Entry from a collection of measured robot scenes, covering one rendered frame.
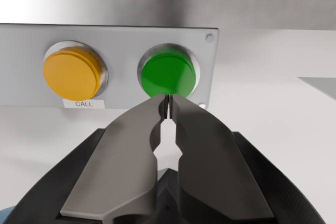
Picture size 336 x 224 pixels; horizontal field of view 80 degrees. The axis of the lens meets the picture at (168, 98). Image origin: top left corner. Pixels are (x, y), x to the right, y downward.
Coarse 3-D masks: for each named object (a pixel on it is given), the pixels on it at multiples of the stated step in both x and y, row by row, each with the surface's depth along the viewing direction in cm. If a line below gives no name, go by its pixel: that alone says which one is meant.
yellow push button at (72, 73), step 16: (64, 48) 14; (48, 64) 14; (64, 64) 14; (80, 64) 14; (96, 64) 15; (48, 80) 14; (64, 80) 14; (80, 80) 14; (96, 80) 15; (64, 96) 15; (80, 96) 15
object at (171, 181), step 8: (168, 168) 35; (168, 176) 34; (176, 176) 35; (160, 184) 35; (168, 184) 33; (176, 184) 33; (160, 192) 33; (168, 192) 32; (176, 192) 32; (160, 200) 33; (168, 200) 32; (176, 200) 31; (160, 208) 33; (168, 208) 32; (176, 208) 31; (152, 216) 34; (160, 216) 33; (168, 216) 32; (176, 216) 31
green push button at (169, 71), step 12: (156, 60) 14; (168, 60) 14; (180, 60) 14; (144, 72) 14; (156, 72) 14; (168, 72) 14; (180, 72) 14; (192, 72) 14; (144, 84) 15; (156, 84) 15; (168, 84) 15; (180, 84) 15; (192, 84) 15
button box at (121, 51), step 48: (0, 48) 15; (48, 48) 15; (96, 48) 14; (144, 48) 14; (192, 48) 14; (0, 96) 17; (48, 96) 17; (96, 96) 17; (144, 96) 16; (192, 96) 16
